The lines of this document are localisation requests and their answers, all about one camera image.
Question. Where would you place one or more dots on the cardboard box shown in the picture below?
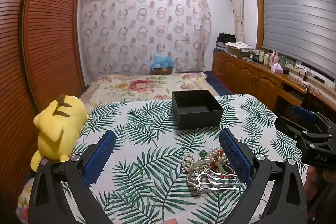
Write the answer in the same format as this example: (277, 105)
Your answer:
(164, 70)

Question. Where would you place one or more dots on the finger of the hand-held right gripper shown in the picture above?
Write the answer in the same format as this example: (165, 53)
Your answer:
(291, 127)
(304, 113)

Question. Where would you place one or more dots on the floral pillow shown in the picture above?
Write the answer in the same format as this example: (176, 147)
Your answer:
(23, 203)

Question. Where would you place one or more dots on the black jewelry box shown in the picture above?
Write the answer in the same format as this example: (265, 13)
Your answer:
(199, 119)

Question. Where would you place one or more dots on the yellow plush toy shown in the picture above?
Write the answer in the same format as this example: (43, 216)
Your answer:
(57, 129)

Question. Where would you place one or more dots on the floral covered box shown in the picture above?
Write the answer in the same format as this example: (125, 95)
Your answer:
(239, 49)

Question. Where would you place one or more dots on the leaf print cloth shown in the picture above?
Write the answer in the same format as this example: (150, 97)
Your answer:
(147, 134)

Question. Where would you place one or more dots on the green glass cup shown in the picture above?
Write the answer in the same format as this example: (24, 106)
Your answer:
(282, 61)

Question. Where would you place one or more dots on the cream tied curtain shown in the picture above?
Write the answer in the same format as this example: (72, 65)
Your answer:
(237, 8)

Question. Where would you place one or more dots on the circle patterned curtain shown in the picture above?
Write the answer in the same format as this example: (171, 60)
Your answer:
(131, 29)

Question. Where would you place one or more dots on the silver hair fork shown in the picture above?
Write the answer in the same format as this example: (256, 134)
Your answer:
(210, 186)

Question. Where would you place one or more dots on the floral blanket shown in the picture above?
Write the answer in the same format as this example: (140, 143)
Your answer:
(147, 85)

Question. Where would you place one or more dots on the navy bed sheet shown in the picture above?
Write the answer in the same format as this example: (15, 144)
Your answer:
(218, 85)

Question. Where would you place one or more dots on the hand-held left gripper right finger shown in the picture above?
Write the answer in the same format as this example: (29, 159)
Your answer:
(235, 158)

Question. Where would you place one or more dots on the person's right hand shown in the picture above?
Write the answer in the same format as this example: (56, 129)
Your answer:
(312, 176)

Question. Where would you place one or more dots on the blue plastic bag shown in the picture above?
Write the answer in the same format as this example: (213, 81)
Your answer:
(162, 61)

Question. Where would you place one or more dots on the silver bangle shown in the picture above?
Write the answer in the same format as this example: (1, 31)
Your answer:
(202, 162)

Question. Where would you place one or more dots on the pink tissue box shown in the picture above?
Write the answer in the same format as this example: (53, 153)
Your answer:
(277, 68)

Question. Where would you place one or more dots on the wooden cabinet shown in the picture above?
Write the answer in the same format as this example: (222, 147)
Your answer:
(252, 77)

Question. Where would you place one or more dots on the wooden louvered wardrobe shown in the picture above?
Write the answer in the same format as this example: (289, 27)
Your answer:
(52, 29)

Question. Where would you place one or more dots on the grey window blind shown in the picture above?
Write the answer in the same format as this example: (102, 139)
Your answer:
(296, 16)

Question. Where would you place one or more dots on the stack of dark clothes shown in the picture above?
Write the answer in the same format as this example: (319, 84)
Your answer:
(225, 40)

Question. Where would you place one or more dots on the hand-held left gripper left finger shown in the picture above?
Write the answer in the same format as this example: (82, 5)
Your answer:
(101, 158)

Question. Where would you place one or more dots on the white power strip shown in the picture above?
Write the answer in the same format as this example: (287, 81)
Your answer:
(294, 67)

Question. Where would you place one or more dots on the green bead ornament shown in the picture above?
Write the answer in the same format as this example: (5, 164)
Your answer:
(202, 153)

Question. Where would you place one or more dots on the white jar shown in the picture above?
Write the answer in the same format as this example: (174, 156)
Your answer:
(267, 59)

